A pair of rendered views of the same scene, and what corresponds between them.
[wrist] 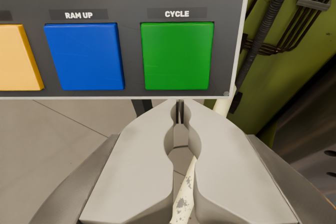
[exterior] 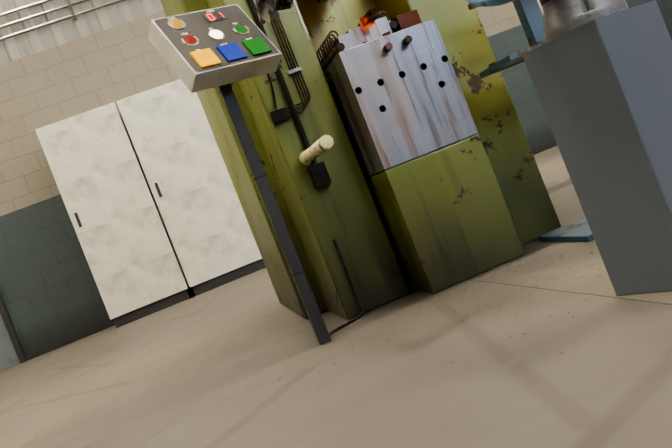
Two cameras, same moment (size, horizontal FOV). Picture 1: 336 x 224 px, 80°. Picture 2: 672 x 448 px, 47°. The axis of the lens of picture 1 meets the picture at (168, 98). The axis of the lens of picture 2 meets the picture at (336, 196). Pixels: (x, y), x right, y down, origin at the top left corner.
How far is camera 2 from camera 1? 2.57 m
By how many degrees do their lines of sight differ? 66
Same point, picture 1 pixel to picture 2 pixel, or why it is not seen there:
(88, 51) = (231, 48)
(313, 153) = (356, 99)
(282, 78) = (327, 124)
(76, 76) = (231, 55)
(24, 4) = (208, 44)
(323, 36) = (315, 83)
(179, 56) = (257, 44)
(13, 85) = (212, 62)
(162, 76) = (256, 49)
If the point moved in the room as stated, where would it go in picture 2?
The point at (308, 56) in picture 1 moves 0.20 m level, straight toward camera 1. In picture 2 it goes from (321, 98) to (313, 94)
